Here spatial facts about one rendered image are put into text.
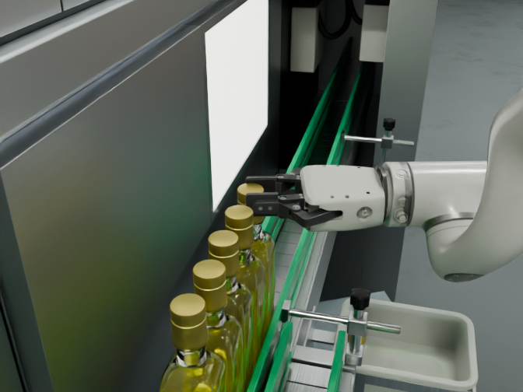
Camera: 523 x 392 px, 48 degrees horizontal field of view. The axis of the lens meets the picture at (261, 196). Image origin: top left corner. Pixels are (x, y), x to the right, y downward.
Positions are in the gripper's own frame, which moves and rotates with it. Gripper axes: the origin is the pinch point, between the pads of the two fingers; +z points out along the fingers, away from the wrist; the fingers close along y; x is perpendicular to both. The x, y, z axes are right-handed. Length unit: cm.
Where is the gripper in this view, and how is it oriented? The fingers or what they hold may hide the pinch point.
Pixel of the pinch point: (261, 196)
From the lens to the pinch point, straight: 76.1
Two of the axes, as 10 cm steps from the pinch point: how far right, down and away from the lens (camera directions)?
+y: -0.3, -5.0, 8.7
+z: -10.0, 0.1, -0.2
